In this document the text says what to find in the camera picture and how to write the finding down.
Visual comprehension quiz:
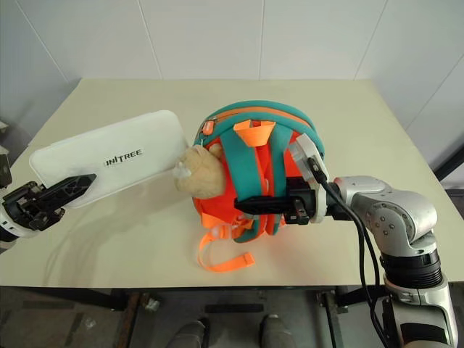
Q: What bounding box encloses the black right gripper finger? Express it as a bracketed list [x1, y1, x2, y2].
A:
[233, 195, 293, 216]

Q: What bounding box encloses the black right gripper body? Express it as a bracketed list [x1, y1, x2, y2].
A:
[283, 177, 318, 225]

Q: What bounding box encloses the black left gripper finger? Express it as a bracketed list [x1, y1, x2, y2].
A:
[44, 173, 99, 208]

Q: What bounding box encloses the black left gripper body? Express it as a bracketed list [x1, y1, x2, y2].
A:
[1, 182, 67, 232]

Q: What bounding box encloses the orange and teal backpack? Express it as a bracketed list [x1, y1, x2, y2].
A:
[191, 101, 326, 273]

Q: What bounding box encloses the white box with black print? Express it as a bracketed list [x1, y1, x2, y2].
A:
[28, 109, 189, 210]

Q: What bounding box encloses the dark object beside table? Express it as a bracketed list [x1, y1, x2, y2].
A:
[0, 117, 32, 190]

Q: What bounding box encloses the beige plush toy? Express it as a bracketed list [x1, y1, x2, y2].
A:
[173, 143, 227, 200]

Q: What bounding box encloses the grey rounded shape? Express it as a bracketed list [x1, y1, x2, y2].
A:
[260, 314, 291, 348]
[173, 318, 212, 348]

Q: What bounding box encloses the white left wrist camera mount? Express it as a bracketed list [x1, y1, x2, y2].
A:
[0, 207, 23, 252]

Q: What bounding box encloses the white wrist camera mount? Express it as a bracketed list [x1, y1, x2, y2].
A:
[288, 133, 330, 224]
[0, 207, 23, 252]

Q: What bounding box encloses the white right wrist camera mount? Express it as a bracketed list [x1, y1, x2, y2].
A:
[288, 133, 330, 224]

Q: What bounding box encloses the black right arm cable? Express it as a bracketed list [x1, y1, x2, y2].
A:
[307, 155, 386, 348]

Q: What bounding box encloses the black table frame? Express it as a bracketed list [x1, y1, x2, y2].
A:
[0, 285, 386, 317]

